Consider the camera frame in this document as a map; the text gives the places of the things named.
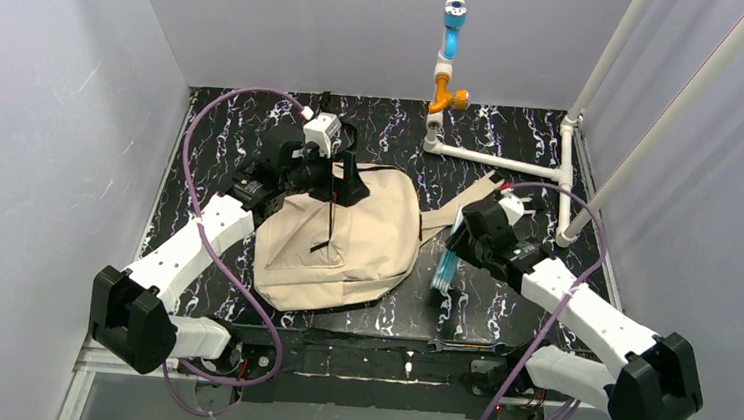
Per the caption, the light blue barcode book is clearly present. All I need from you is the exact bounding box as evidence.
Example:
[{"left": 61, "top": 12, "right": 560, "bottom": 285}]
[{"left": 430, "top": 207, "right": 464, "bottom": 293}]

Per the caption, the beige canvas backpack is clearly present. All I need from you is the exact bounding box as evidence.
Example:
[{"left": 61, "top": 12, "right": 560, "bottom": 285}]
[{"left": 253, "top": 163, "right": 504, "bottom": 311}]

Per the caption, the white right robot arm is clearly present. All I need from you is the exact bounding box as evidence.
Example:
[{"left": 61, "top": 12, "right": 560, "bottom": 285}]
[{"left": 446, "top": 194, "right": 704, "bottom": 420}]

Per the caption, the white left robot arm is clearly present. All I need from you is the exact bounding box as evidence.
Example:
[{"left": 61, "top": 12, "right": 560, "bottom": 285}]
[{"left": 89, "top": 126, "right": 369, "bottom": 374}]

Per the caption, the blue orange pipe fitting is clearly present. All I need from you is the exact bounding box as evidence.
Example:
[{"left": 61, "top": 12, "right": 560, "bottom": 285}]
[{"left": 428, "top": 0, "right": 470, "bottom": 114}]

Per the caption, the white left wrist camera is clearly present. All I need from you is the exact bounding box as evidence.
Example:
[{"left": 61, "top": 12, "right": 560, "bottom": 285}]
[{"left": 301, "top": 112, "right": 342, "bottom": 159}]

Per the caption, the white PVC pipe frame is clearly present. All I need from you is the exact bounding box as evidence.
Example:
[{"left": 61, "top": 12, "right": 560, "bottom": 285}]
[{"left": 414, "top": 0, "right": 744, "bottom": 262}]

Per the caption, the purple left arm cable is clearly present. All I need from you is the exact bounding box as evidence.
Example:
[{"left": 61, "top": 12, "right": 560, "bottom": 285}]
[{"left": 157, "top": 82, "right": 319, "bottom": 420}]

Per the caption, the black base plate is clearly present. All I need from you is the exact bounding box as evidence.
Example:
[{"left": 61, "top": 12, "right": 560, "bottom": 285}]
[{"left": 172, "top": 317, "right": 575, "bottom": 420}]

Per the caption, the aluminium rail frame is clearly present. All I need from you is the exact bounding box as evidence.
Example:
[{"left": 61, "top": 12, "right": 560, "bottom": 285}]
[{"left": 56, "top": 322, "right": 693, "bottom": 420}]

